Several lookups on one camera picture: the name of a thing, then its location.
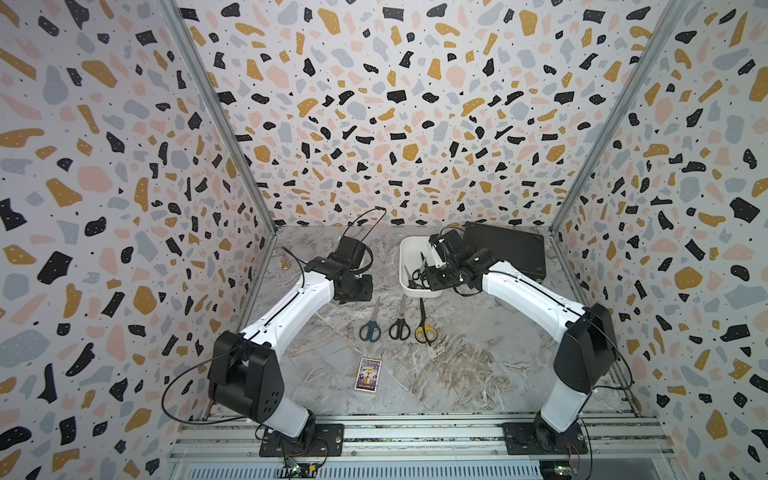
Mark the small black scissors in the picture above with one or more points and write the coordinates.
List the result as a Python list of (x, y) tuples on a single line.
[(420, 276)]

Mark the aluminium rail frame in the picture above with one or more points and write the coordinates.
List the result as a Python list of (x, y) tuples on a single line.
[(429, 446)]

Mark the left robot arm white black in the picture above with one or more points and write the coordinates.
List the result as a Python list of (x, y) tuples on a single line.
[(245, 373)]

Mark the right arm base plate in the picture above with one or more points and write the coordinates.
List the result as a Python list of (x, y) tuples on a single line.
[(537, 438)]

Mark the blue handled scissors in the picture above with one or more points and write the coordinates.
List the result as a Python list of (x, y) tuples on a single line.
[(371, 331)]

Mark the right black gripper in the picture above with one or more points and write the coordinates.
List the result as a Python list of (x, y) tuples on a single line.
[(431, 279)]

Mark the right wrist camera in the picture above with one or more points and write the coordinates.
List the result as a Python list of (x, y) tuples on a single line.
[(448, 245)]

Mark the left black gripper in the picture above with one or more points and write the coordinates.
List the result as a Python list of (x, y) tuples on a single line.
[(367, 290)]

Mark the yellow black handled scissors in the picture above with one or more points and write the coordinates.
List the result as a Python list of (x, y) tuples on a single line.
[(424, 333)]

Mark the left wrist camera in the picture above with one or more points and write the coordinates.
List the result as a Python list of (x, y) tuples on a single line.
[(350, 252)]

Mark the black hard case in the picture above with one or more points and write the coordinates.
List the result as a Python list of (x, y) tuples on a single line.
[(524, 250)]

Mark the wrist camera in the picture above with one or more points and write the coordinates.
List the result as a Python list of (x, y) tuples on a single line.
[(350, 252), (448, 245)]

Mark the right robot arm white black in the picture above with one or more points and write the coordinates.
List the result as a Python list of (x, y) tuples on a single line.
[(585, 336)]

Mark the white plastic storage box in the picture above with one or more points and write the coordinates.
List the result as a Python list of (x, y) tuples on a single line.
[(409, 255)]

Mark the black handled large scissors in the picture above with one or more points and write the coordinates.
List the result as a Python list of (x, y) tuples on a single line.
[(400, 330)]

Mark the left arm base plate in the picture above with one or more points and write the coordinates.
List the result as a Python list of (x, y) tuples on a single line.
[(302, 440)]

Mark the colourful card pack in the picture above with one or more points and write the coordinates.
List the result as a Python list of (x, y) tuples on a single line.
[(368, 375)]

